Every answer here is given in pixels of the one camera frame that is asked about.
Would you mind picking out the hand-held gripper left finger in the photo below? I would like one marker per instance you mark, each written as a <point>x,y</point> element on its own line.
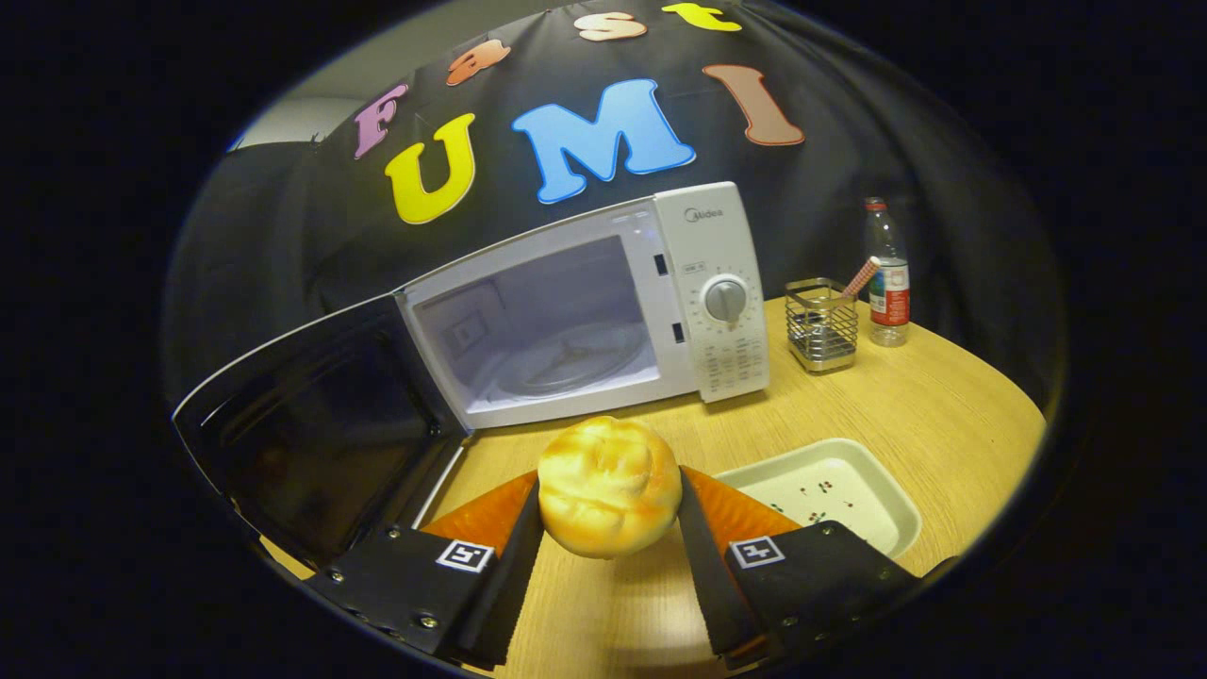
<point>504,594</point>

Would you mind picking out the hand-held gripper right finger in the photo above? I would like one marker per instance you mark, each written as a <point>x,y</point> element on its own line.
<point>712,585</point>

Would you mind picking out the golden bread bun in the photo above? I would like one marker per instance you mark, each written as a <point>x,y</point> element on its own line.
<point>608,486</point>

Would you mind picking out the white microwave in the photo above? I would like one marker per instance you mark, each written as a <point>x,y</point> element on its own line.
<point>665,330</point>

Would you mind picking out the glass microwave turntable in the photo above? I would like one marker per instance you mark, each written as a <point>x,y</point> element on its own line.
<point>566,363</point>

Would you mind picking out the pale green rectangular tray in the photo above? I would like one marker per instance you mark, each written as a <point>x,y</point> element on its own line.
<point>849,514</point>

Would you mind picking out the clear bottle with red label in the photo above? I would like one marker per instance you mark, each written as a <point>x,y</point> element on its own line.
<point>887,302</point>

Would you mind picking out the red checkered straw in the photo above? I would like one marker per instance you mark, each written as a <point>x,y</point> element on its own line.
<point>861,278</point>

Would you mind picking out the black backdrop cloth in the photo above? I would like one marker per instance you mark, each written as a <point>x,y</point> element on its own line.
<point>283,236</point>

